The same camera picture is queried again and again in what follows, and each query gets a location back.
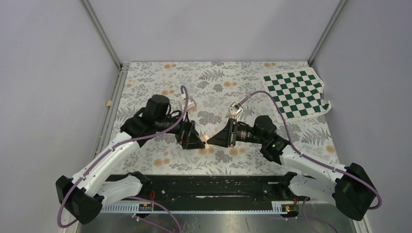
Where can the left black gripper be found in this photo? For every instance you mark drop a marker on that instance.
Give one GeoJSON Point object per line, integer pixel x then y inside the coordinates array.
{"type": "Point", "coordinates": [188, 137]}

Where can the green white checkerboard sheet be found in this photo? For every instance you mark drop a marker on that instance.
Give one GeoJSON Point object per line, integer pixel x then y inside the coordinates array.
{"type": "Point", "coordinates": [298, 94]}

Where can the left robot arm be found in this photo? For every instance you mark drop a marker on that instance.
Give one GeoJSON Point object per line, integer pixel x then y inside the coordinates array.
{"type": "Point", "coordinates": [88, 191]}

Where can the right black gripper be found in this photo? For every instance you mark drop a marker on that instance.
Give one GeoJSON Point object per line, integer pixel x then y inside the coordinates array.
{"type": "Point", "coordinates": [226, 138]}

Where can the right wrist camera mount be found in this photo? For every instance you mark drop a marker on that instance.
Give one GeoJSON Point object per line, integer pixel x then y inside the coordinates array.
{"type": "Point", "coordinates": [238, 108]}

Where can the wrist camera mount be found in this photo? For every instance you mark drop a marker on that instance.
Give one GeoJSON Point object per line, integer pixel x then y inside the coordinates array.
{"type": "Point", "coordinates": [191, 104]}
{"type": "Point", "coordinates": [238, 108]}

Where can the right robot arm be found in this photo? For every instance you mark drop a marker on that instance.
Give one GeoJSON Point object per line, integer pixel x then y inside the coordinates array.
{"type": "Point", "coordinates": [348, 188]}

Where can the floral patterned table mat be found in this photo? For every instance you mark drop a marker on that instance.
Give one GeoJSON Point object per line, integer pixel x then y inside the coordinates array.
{"type": "Point", "coordinates": [214, 86]}

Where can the beige earbud charging case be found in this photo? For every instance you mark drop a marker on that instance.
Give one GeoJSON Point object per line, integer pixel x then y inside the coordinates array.
{"type": "Point", "coordinates": [204, 138]}

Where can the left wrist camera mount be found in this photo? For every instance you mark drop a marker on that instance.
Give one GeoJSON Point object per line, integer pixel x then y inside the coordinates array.
{"type": "Point", "coordinates": [191, 104]}

